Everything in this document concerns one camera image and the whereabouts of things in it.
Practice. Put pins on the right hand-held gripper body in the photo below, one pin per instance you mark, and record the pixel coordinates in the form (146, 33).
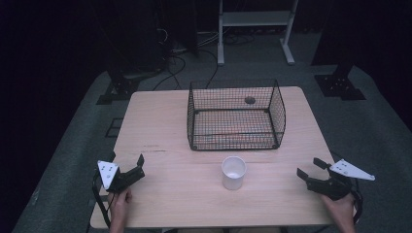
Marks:
(333, 187)

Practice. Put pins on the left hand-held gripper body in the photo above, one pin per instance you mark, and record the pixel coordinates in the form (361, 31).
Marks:
(110, 176)

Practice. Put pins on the white cup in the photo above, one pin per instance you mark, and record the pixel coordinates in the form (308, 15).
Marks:
(233, 181)

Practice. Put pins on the person's right hand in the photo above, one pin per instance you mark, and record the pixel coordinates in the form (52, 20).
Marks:
(341, 208)

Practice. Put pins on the person's left hand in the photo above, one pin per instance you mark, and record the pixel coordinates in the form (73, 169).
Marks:
(120, 204)

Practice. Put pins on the black stand base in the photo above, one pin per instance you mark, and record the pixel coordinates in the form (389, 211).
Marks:
(338, 85)
(121, 87)

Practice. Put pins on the small dark round object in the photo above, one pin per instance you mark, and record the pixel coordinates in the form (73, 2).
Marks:
(250, 100)

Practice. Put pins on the white metal stand frame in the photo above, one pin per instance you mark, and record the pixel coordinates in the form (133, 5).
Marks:
(256, 18)

